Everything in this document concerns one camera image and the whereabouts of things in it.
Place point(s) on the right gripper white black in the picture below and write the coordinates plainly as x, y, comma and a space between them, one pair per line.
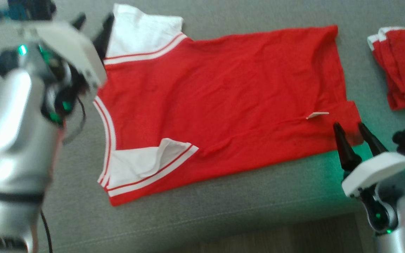
385, 168

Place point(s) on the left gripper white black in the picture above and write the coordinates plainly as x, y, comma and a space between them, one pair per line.
65, 45

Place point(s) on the red shorts with white stripes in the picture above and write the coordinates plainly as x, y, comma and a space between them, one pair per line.
404, 66

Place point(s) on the red jersey with white sleeves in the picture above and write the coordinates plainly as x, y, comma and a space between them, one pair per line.
223, 105

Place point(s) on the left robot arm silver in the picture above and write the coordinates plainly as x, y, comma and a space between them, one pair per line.
9, 158

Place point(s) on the large grey sofa seat cushion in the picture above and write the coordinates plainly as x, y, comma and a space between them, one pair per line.
223, 214

